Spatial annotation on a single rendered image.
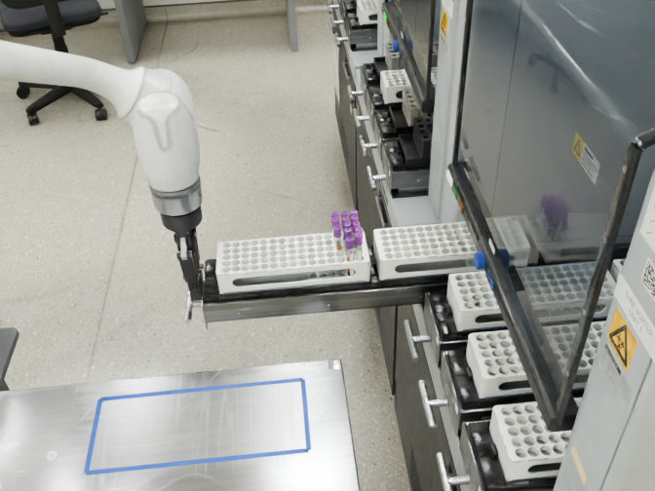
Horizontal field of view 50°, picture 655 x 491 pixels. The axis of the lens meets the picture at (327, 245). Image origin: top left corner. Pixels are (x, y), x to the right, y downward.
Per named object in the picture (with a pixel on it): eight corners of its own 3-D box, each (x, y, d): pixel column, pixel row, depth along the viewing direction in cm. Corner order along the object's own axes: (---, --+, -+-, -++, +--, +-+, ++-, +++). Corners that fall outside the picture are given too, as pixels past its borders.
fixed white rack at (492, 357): (628, 342, 125) (636, 318, 121) (653, 386, 117) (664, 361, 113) (464, 357, 123) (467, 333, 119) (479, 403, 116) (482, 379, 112)
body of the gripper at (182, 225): (198, 216, 125) (206, 255, 131) (201, 189, 131) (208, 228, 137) (156, 219, 124) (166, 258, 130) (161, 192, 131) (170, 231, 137)
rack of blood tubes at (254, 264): (364, 252, 146) (364, 229, 142) (370, 284, 138) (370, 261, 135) (221, 265, 145) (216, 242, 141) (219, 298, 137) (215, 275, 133)
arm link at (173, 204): (201, 162, 128) (205, 189, 132) (150, 166, 128) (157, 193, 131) (198, 191, 121) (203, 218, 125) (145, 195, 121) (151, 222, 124)
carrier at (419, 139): (430, 162, 168) (431, 140, 165) (421, 163, 168) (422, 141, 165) (420, 137, 177) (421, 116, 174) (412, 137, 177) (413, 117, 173)
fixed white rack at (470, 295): (596, 283, 136) (602, 260, 132) (616, 321, 129) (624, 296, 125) (444, 297, 135) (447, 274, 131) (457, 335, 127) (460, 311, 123)
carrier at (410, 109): (417, 130, 180) (419, 109, 176) (409, 131, 180) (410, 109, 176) (408, 108, 189) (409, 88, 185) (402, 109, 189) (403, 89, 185)
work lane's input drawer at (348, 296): (521, 257, 154) (527, 225, 148) (542, 301, 143) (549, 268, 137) (188, 286, 150) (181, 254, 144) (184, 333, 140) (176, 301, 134)
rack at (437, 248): (512, 240, 148) (516, 216, 144) (526, 272, 140) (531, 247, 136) (372, 252, 146) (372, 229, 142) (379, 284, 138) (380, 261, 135)
